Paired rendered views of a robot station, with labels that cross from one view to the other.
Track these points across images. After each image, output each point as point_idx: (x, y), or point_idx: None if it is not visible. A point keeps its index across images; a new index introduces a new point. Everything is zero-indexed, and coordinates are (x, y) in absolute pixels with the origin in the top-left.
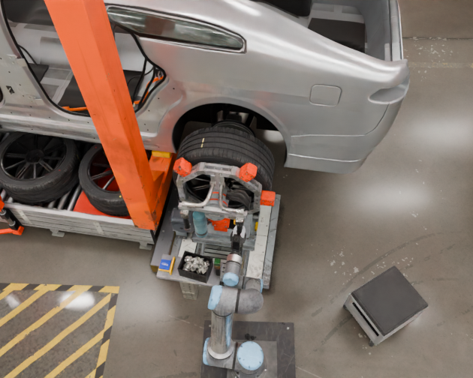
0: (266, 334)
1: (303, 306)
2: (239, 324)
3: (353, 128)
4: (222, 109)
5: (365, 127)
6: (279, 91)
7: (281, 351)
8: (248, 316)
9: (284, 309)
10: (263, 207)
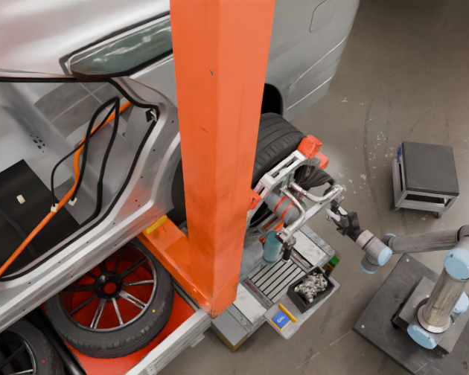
0: (403, 281)
1: None
2: (378, 297)
3: (339, 36)
4: None
5: (348, 27)
6: (285, 39)
7: None
8: (348, 292)
9: (362, 257)
10: None
